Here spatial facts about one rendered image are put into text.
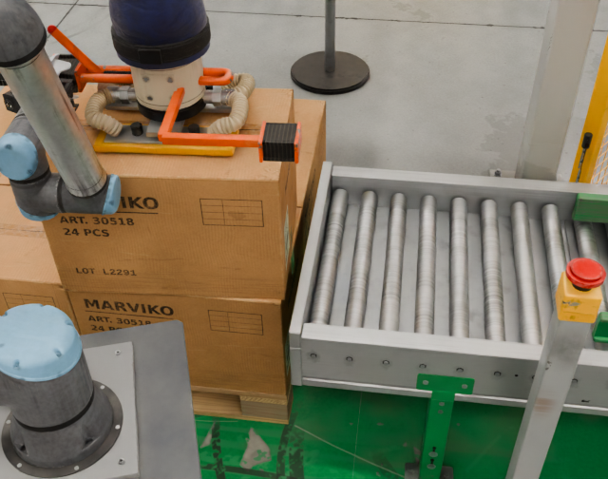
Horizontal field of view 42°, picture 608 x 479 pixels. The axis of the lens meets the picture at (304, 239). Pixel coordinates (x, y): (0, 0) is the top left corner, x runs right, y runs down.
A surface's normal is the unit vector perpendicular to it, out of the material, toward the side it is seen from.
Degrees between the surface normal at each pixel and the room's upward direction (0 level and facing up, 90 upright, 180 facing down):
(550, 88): 90
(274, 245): 90
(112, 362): 1
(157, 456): 0
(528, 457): 90
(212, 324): 90
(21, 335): 5
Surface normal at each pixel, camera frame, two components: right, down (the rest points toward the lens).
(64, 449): 0.28, 0.33
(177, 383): -0.02, -0.74
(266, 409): -0.14, 0.67
